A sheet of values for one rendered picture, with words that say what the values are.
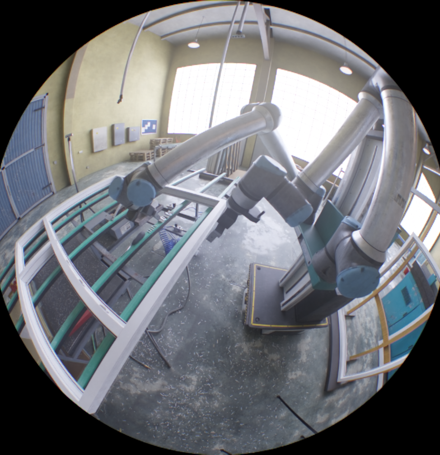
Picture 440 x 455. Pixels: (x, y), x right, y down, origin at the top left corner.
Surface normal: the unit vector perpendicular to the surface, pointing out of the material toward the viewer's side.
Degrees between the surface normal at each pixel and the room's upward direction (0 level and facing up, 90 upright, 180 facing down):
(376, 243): 94
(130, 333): 0
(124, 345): 0
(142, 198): 93
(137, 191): 93
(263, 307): 0
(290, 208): 84
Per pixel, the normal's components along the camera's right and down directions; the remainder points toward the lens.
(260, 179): -0.54, 0.43
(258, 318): 0.15, -0.78
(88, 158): 0.93, 0.32
